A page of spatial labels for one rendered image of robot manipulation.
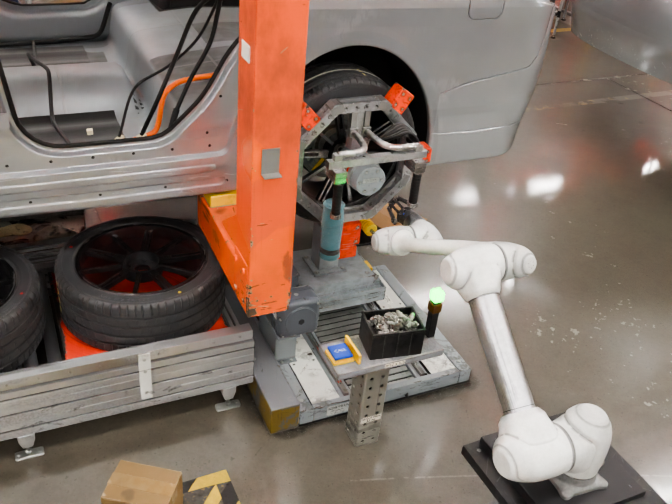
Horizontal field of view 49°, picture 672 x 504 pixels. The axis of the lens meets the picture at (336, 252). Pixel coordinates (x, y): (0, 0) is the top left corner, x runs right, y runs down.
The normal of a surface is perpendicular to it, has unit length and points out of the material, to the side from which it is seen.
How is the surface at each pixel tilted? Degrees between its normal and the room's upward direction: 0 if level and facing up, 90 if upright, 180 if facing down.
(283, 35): 90
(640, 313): 0
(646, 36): 92
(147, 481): 0
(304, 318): 90
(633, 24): 89
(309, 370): 0
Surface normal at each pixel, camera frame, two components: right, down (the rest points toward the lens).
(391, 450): 0.09, -0.83
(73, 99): 0.38, -0.05
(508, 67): 0.41, 0.53
